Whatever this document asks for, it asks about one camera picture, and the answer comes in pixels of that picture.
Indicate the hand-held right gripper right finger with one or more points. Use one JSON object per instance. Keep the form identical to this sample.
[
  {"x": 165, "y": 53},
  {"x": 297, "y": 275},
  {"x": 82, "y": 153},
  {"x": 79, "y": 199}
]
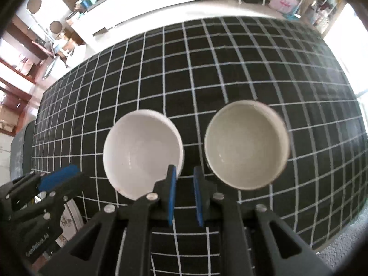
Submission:
[{"x": 198, "y": 195}]

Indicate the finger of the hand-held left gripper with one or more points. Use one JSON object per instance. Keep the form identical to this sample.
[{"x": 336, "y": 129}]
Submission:
[
  {"x": 59, "y": 176},
  {"x": 20, "y": 188}
]

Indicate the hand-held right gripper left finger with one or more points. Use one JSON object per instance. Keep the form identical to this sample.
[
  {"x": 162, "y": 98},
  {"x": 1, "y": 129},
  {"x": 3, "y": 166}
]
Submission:
[{"x": 172, "y": 195}]

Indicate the small floral plate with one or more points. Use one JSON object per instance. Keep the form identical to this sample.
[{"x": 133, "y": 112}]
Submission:
[{"x": 67, "y": 222}]

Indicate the plain white bowl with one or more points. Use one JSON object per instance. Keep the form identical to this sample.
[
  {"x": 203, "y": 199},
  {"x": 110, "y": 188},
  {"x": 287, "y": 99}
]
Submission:
[{"x": 138, "y": 149}]

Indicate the green patterned bowl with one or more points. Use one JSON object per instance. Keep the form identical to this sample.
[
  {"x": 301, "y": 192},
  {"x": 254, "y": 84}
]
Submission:
[{"x": 244, "y": 143}]

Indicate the sofa with grey patterned cover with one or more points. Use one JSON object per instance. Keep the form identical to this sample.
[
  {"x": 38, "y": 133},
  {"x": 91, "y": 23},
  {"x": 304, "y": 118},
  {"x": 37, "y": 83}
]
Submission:
[{"x": 20, "y": 152}]

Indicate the white plastic bucket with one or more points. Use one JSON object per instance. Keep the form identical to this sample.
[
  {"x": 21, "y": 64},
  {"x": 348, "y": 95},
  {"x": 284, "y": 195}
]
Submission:
[{"x": 54, "y": 67}]

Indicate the black checked tablecloth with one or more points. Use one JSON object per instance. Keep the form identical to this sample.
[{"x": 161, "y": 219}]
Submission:
[{"x": 201, "y": 63}]

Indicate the white television cabinet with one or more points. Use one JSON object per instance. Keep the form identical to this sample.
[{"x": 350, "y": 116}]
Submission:
[{"x": 129, "y": 8}]

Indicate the pink bag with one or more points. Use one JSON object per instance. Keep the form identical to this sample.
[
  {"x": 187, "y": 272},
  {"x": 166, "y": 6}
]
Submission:
[{"x": 284, "y": 1}]

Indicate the round brown wall plaque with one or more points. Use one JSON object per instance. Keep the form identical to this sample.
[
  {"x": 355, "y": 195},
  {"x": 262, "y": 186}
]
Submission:
[
  {"x": 34, "y": 4},
  {"x": 55, "y": 26}
]

